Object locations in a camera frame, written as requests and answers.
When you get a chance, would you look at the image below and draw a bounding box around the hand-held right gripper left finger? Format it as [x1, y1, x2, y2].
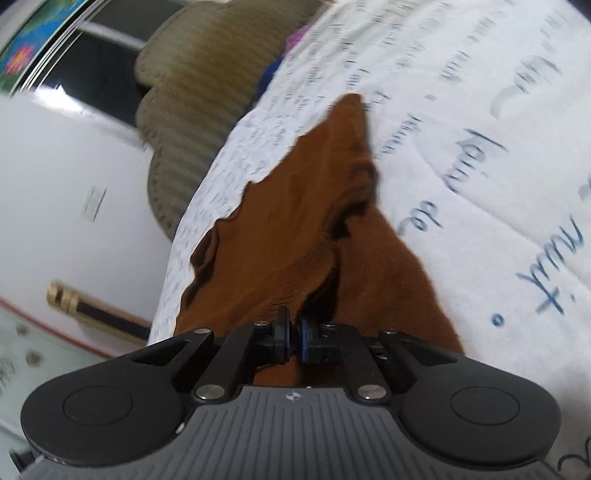
[131, 306, 293, 405]

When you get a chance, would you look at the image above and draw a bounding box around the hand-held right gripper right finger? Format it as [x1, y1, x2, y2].
[299, 316, 467, 406]

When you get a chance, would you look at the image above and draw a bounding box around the brown knit garment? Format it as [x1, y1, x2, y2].
[174, 93, 465, 387]

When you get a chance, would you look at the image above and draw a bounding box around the gold and black door fitting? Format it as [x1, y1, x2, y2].
[46, 280, 151, 343]

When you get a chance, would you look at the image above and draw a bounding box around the white script-printed blanket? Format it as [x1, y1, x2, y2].
[147, 0, 591, 480]

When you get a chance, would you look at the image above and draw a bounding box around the olive ribbed headboard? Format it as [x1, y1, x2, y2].
[134, 0, 324, 243]

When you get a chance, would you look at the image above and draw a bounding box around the dark blue cloth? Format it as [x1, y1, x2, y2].
[257, 54, 283, 95]

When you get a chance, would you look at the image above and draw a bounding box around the purple cloth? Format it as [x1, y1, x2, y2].
[285, 25, 311, 51]

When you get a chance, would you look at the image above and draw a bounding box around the dark window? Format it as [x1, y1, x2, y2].
[36, 0, 195, 148]

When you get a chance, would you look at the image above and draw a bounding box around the white wall switch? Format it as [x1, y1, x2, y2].
[81, 185, 108, 223]

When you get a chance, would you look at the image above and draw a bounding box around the flower wall poster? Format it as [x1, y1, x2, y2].
[0, 0, 93, 93]

